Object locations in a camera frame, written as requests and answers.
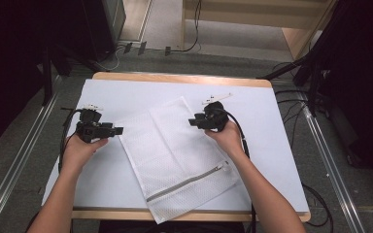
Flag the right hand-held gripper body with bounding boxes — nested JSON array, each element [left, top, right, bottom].
[[197, 92, 234, 133]]

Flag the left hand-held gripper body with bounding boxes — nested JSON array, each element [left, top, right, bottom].
[[75, 104, 113, 144]]

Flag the white mesh laundry bag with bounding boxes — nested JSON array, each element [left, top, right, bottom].
[[115, 95, 241, 225]]

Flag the person's right hand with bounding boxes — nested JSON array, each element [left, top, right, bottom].
[[204, 119, 247, 158]]

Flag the person's left hand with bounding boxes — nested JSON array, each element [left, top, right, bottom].
[[60, 133, 110, 174]]

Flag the wooden table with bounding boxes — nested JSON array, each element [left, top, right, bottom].
[[71, 71, 312, 223]]

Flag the white table mat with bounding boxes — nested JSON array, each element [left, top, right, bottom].
[[41, 78, 310, 214]]

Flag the black metal stand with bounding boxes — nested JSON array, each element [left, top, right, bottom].
[[40, 45, 74, 106], [256, 48, 329, 116]]

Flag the black curtain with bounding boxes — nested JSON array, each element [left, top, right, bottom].
[[0, 0, 118, 154], [307, 0, 373, 192]]

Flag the person's dark pants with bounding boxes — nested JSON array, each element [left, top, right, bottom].
[[27, 212, 247, 233]]

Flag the light wooden shelf unit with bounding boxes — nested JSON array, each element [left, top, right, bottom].
[[180, 0, 338, 61]]

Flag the left hand-held gripper black cable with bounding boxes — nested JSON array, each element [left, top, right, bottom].
[[57, 107, 85, 174]]

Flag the hand-held gripper black cable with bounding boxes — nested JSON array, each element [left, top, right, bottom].
[[57, 107, 85, 174], [220, 107, 257, 233]]

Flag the right hand-held gripper black cable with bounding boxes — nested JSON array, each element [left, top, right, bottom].
[[220, 107, 257, 233]]

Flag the metal floor rail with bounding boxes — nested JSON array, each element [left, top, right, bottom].
[[295, 91, 367, 233], [0, 76, 62, 233]]

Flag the black hanging cable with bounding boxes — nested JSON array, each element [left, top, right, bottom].
[[169, 0, 203, 53]]

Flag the black floor cable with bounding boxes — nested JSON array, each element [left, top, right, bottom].
[[300, 183, 334, 228]]

